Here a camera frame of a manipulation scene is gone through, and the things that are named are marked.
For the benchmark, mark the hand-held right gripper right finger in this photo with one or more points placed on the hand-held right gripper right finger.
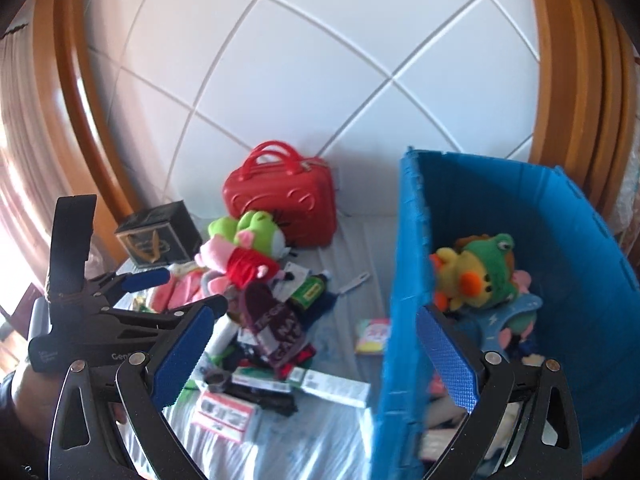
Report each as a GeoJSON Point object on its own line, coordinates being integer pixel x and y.
{"type": "Point", "coordinates": [445, 360]}

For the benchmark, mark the white green long box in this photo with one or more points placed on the white green long box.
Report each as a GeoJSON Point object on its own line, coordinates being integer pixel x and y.
{"type": "Point", "coordinates": [335, 387]}

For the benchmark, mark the white plastic clip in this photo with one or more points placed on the white plastic clip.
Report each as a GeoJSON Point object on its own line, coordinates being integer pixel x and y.
{"type": "Point", "coordinates": [355, 282]}

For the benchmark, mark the maroon printed cloth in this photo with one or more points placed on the maroon printed cloth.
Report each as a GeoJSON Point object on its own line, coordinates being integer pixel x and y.
{"type": "Point", "coordinates": [270, 325]}

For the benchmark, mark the green frog plush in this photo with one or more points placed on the green frog plush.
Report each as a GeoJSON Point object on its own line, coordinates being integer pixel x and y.
{"type": "Point", "coordinates": [260, 235]}

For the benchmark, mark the wooden bed frame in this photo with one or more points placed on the wooden bed frame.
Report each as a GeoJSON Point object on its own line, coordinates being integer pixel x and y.
{"type": "Point", "coordinates": [65, 110]}

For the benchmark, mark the pink pig plush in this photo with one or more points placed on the pink pig plush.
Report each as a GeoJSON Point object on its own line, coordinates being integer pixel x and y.
{"type": "Point", "coordinates": [220, 252]}

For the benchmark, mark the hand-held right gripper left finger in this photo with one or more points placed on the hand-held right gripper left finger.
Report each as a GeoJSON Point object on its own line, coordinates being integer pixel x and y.
{"type": "Point", "coordinates": [180, 355]}

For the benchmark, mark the blue plastic crate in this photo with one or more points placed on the blue plastic crate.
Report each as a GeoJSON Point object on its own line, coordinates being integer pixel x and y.
{"type": "Point", "coordinates": [525, 210]}

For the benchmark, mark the red white flat packet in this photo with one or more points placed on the red white flat packet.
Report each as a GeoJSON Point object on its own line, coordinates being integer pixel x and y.
{"type": "Point", "coordinates": [225, 415]}

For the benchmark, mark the yellow pink sponge pack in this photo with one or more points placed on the yellow pink sponge pack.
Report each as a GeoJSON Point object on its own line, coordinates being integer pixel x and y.
{"type": "Point", "coordinates": [372, 335]}

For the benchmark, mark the green label dark bottle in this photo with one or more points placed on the green label dark bottle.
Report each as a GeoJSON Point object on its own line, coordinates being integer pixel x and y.
{"type": "Point", "coordinates": [307, 292]}

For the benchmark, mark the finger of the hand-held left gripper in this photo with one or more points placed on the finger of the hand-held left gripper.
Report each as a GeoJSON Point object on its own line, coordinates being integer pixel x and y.
{"type": "Point", "coordinates": [145, 280]}
{"type": "Point", "coordinates": [155, 322]}

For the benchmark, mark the black flat object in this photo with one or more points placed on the black flat object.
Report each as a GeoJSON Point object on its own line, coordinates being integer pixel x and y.
{"type": "Point", "coordinates": [265, 400]}

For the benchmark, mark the yellow duck plush green hood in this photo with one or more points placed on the yellow duck plush green hood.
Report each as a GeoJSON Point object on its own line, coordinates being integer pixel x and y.
{"type": "Point", "coordinates": [470, 280]}

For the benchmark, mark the red hard case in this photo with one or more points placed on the red hard case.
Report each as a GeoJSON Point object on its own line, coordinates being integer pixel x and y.
{"type": "Point", "coordinates": [290, 200]}

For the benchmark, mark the sheer curtain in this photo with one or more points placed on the sheer curtain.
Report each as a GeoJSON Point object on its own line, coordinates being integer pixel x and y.
{"type": "Point", "coordinates": [20, 160]}

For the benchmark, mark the black gift bag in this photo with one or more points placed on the black gift bag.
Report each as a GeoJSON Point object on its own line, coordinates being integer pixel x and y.
{"type": "Point", "coordinates": [170, 230]}

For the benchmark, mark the white padded headboard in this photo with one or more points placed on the white padded headboard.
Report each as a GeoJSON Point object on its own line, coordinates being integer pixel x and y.
{"type": "Point", "coordinates": [300, 60]}

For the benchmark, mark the person's left forearm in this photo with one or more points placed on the person's left forearm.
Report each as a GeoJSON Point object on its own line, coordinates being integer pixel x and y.
{"type": "Point", "coordinates": [30, 410]}

